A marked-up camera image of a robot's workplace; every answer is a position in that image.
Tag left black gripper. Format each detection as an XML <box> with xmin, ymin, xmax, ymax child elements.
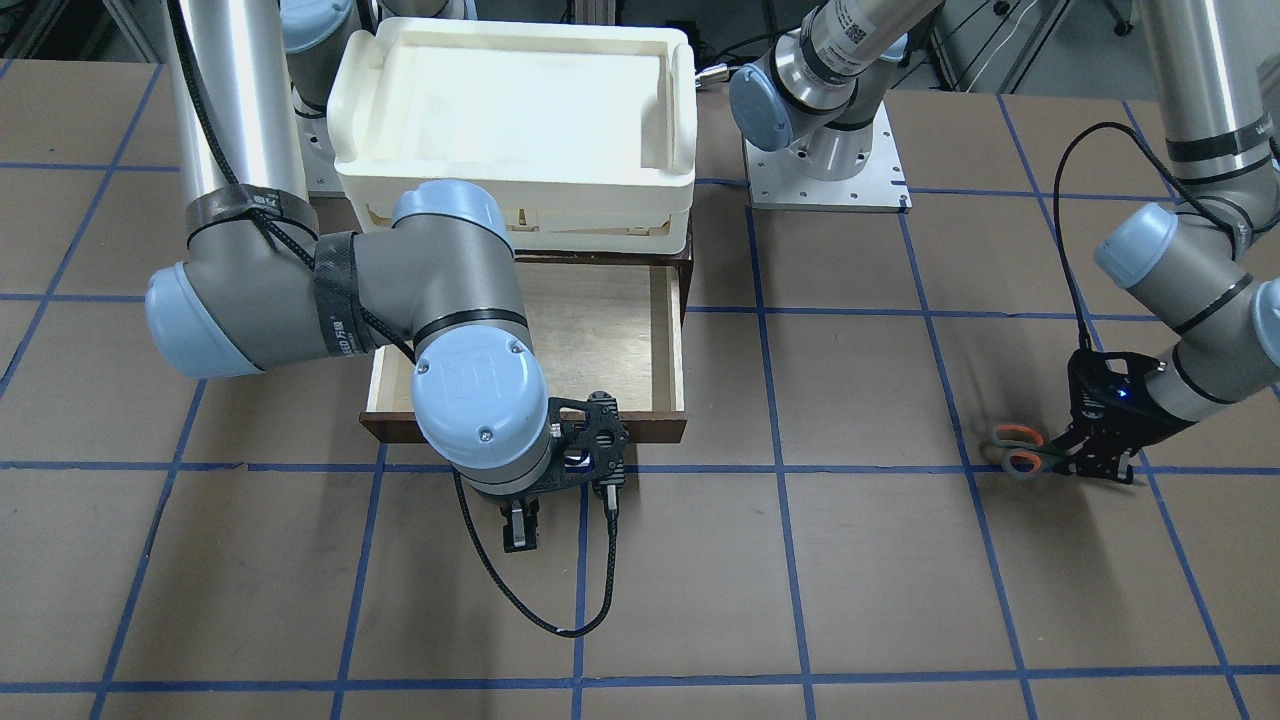
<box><xmin>1051</xmin><ymin>350</ymin><xmax>1192</xmax><ymax>486</ymax></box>

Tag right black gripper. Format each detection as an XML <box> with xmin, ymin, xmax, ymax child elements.
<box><xmin>500</xmin><ymin>392</ymin><xmax>630</xmax><ymax>553</ymax></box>

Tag grey orange scissors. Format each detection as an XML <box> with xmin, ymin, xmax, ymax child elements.
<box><xmin>989</xmin><ymin>423</ymin><xmax>1073</xmax><ymax>479</ymax></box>

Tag wooden drawer with white handle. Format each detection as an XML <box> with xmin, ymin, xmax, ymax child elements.
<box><xmin>360</xmin><ymin>263</ymin><xmax>689</xmax><ymax>446</ymax></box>

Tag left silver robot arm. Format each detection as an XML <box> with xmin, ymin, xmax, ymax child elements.
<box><xmin>730</xmin><ymin>1</ymin><xmax>1279</xmax><ymax>484</ymax></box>

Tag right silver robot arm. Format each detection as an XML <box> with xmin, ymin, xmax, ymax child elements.
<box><xmin>143</xmin><ymin>1</ymin><xmax>628</xmax><ymax>552</ymax></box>

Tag dark brown wooden cabinet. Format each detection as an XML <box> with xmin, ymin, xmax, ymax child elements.
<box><xmin>340</xmin><ymin>195</ymin><xmax>695</xmax><ymax>266</ymax></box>

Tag cream plastic tray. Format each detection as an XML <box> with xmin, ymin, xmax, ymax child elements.
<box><xmin>326</xmin><ymin>18</ymin><xmax>698</xmax><ymax>255</ymax></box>

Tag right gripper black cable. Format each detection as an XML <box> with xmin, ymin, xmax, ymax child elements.
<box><xmin>452</xmin><ymin>470</ymin><xmax>621</xmax><ymax>638</ymax></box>

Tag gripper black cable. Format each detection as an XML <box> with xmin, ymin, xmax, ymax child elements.
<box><xmin>1050</xmin><ymin>122</ymin><xmax>1231</xmax><ymax>354</ymax></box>
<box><xmin>452</xmin><ymin>470</ymin><xmax>621</xmax><ymax>638</ymax></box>

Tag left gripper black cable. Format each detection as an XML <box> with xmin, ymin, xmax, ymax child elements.
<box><xmin>1050</xmin><ymin>122</ymin><xmax>1231</xmax><ymax>354</ymax></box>

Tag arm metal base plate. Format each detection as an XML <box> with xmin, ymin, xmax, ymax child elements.
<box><xmin>294</xmin><ymin>111</ymin><xmax>346</xmax><ymax>199</ymax></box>
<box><xmin>742</xmin><ymin>104</ymin><xmax>913</xmax><ymax>213</ymax></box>

